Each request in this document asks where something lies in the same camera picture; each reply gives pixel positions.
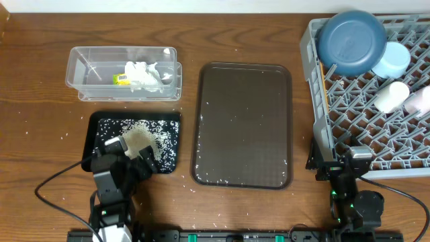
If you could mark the yellow snack wrapper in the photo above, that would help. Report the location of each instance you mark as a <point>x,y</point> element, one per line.
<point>121,79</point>

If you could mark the black plastic tray bin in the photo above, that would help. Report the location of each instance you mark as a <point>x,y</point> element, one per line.
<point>116,114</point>

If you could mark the dark blue plate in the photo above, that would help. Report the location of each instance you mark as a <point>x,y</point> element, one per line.
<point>353,41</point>

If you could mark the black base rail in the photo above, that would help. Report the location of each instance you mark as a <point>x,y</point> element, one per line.
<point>192,236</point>

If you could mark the wooden chopstick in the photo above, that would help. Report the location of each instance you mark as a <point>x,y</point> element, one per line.
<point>324,88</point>

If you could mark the pile of white rice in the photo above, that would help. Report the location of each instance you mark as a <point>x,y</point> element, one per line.
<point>161,135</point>

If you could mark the grey dishwasher rack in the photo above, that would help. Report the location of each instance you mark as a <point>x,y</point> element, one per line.
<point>399,141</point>

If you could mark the pink plastic cup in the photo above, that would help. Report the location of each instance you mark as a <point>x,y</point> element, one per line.
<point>419,102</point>

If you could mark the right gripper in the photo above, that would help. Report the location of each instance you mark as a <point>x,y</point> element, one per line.
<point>330,167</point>

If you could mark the clear plastic waste bin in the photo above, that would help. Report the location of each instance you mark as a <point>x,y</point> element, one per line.
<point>90,71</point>

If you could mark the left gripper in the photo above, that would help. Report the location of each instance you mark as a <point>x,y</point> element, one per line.
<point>143,173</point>

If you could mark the light blue bowl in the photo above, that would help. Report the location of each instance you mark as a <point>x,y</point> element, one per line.
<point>394,61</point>

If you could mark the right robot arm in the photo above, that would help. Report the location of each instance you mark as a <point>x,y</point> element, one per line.
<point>357,212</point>

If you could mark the white tissue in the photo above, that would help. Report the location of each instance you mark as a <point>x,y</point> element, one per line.
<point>141,74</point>

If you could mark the dark brown serving tray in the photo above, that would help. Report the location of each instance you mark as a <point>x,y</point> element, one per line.
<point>243,136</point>

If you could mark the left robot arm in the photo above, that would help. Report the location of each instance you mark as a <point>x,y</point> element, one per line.
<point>112,217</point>

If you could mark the white plastic cup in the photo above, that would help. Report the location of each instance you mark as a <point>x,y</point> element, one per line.
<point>391,97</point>

